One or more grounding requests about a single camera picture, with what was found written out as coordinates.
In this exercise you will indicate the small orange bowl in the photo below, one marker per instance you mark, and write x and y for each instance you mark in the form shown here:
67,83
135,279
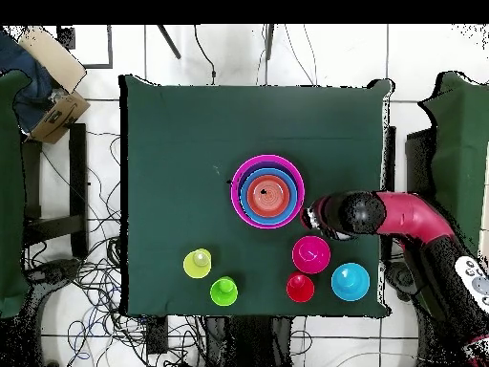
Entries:
273,198

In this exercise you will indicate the yellow cup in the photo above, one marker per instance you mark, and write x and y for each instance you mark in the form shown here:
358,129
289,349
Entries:
195,265

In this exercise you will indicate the dark blue cloth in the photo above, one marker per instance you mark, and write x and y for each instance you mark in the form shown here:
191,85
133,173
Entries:
26,95

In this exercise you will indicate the black floor box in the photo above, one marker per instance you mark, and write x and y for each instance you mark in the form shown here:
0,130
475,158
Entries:
156,336

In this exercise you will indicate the large pink bowl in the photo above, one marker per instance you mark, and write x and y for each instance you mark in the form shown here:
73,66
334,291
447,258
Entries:
267,157

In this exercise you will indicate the dark green tablecloth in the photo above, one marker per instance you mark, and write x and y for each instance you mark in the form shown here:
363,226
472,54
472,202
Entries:
183,122

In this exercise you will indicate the black stand frame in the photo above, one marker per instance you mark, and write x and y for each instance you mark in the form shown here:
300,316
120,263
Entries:
78,172

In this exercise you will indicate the red cup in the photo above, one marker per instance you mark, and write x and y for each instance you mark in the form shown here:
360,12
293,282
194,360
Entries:
300,288

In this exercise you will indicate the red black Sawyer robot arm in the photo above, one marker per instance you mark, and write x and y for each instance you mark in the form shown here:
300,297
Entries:
412,218

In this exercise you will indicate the small crimson bowl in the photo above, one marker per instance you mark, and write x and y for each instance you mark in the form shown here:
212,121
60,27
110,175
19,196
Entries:
311,256

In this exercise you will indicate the small blue bowl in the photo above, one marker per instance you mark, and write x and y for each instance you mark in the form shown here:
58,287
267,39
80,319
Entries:
350,283

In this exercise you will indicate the green cup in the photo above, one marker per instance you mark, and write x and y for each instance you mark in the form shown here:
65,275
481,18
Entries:
224,292

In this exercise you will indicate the brown cardboard box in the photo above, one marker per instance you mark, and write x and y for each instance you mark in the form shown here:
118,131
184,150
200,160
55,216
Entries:
57,118

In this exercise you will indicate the beige cushion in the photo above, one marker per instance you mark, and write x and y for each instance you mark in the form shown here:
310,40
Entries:
53,57

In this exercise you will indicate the black box cabinet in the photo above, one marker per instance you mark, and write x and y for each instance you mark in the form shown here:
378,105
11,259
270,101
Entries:
418,160

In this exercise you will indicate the medium blue bowl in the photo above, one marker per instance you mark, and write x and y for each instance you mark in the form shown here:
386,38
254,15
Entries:
244,202

